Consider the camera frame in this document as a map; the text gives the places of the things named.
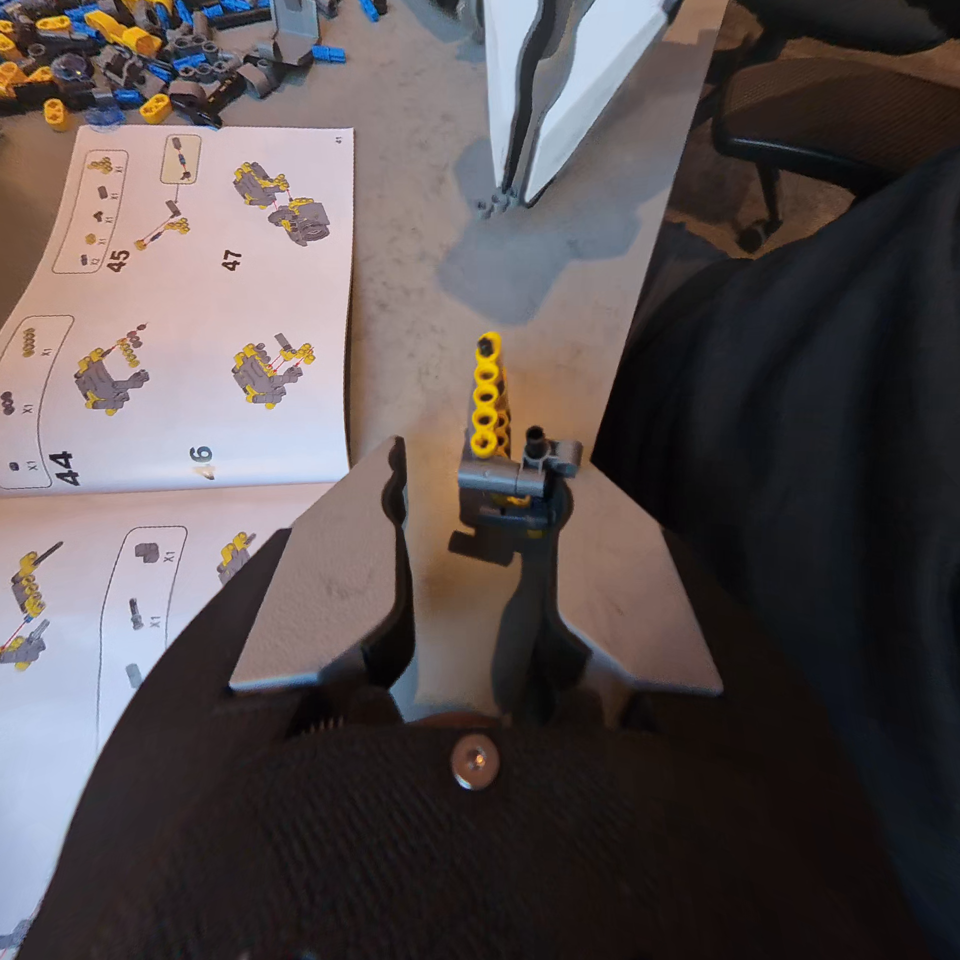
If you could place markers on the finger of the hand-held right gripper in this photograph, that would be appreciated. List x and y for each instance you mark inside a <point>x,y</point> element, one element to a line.
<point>592,90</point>
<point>506,75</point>

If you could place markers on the person's dark clothing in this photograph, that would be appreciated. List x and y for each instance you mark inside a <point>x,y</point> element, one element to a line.
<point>787,487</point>

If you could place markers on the open instruction booklet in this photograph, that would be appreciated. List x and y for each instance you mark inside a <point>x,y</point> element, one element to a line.
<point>187,337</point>

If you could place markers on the grey desk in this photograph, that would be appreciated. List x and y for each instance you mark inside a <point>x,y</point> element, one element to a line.
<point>450,300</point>

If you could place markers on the grey yellow brick assembly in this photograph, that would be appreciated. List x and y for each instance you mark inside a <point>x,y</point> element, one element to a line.
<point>495,517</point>

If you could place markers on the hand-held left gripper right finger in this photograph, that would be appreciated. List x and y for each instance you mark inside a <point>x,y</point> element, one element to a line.
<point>637,600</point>

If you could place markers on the yellow five-hole brick beam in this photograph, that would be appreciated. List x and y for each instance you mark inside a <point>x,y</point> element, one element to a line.
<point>486,405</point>
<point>506,420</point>

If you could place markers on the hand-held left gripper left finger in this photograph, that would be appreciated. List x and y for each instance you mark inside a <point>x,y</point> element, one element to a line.
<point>322,592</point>

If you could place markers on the grey sloped brick piece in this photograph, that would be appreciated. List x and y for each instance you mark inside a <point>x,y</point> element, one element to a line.
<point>296,22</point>

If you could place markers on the pile of loose brick pieces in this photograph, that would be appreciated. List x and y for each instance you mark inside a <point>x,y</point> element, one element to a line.
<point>112,60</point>

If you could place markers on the small grey brick piece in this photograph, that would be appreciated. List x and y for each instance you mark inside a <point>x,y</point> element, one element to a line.
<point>496,204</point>

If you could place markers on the black office chair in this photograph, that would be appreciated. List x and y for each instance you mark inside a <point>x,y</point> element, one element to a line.
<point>825,112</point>

